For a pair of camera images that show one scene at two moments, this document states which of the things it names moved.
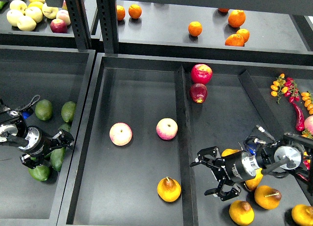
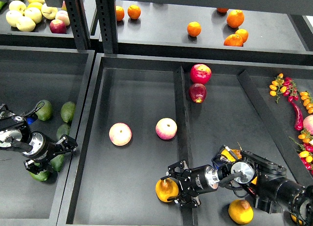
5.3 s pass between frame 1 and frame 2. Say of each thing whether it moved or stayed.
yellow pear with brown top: stayed
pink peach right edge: stayed
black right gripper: moved
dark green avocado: stayed
